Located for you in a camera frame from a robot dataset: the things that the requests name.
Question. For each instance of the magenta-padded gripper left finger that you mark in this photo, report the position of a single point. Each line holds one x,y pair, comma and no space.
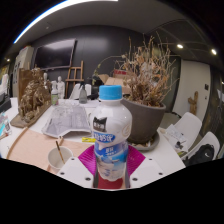
74,170

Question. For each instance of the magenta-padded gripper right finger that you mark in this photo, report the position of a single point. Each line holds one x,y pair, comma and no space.
146,171

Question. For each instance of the white cup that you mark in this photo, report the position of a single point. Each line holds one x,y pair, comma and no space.
55,160

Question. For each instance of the grey pot saucer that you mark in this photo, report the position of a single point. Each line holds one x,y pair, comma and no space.
153,144

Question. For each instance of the small yellow packet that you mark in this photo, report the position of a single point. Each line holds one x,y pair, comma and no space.
88,139

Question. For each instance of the flat round red coaster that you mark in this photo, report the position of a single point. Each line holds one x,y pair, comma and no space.
112,185

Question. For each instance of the printed paper booklet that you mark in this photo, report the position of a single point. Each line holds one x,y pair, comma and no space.
175,136

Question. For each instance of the pinkish brown paper sheet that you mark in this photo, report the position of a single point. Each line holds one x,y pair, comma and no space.
31,146

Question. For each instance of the clear plastic model tray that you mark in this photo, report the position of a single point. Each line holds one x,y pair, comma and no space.
66,121

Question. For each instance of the grey pot with dried plant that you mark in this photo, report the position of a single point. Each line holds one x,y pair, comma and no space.
145,116

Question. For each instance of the black backpack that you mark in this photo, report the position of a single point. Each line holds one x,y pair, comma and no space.
200,155

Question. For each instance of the white drink bottle blue cap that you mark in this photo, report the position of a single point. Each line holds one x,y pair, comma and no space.
111,126

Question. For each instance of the white plastic chair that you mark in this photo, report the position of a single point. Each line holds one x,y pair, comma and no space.
208,140
188,126

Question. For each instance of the dark spray bottle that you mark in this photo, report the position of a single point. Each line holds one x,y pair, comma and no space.
83,96

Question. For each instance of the white spray bottle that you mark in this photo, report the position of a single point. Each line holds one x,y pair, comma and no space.
54,96

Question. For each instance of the brown carved wooden sculpture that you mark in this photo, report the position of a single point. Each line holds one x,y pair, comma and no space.
33,100

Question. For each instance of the small wooden figure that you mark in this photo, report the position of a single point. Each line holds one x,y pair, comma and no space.
193,103

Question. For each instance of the white bust statue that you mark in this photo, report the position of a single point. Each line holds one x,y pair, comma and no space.
61,87

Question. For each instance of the wooden easel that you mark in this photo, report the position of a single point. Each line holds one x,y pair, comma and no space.
74,80

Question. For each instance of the cardboard box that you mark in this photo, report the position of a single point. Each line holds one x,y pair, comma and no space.
113,81

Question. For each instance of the white cabinet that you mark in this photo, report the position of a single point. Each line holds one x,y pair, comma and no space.
22,66

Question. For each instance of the round ceiling spotlight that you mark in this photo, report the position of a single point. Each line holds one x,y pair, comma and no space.
213,51
180,46

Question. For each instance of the black wall television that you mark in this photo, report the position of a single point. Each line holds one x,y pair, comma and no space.
55,53

